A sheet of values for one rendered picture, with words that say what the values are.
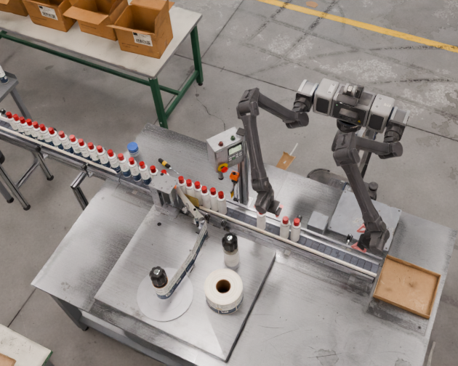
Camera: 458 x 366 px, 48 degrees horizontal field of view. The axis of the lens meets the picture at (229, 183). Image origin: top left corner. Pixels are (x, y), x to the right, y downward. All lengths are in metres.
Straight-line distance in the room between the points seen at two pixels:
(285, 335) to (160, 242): 0.87
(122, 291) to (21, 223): 1.72
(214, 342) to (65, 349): 1.42
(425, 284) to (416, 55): 2.92
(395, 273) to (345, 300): 0.33
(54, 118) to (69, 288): 2.32
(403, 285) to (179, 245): 1.26
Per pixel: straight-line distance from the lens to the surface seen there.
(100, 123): 4.87
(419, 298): 3.03
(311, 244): 3.00
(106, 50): 4.33
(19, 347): 3.11
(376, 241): 2.53
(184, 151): 3.44
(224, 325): 2.80
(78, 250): 3.19
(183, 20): 4.47
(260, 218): 2.90
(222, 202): 2.96
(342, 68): 5.18
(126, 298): 2.93
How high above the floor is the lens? 3.53
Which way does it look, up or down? 56 degrees down
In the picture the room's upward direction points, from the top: 5 degrees counter-clockwise
